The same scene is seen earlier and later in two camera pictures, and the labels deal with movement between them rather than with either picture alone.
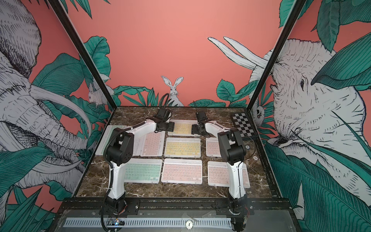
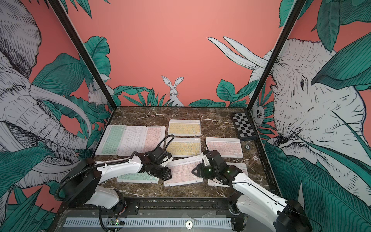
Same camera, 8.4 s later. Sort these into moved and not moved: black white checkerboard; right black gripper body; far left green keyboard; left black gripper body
Moved: right black gripper body; left black gripper body
Not moved: far left green keyboard; black white checkerboard
